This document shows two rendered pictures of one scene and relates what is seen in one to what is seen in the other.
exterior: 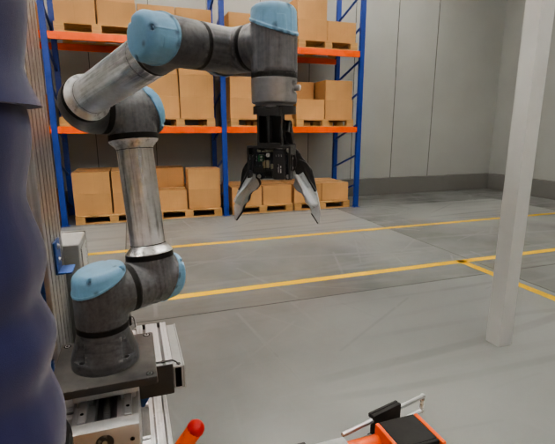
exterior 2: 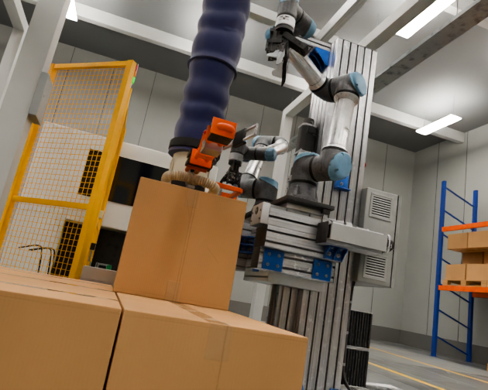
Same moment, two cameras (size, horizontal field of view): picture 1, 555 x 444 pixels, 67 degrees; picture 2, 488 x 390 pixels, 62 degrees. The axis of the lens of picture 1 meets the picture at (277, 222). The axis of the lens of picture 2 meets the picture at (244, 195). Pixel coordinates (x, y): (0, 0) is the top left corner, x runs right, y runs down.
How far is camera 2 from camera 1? 1.85 m
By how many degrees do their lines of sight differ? 97
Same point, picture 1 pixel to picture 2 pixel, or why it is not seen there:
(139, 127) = (338, 88)
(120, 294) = (302, 162)
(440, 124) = not seen: outside the picture
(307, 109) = not seen: outside the picture
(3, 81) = (207, 53)
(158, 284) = (320, 161)
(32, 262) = (203, 88)
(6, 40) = (211, 46)
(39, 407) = (194, 121)
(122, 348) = (296, 190)
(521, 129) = not seen: outside the picture
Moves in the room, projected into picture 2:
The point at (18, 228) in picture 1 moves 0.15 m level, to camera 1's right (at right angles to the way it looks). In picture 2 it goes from (204, 81) to (200, 63)
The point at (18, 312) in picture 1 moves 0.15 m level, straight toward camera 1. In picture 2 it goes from (197, 97) to (166, 84)
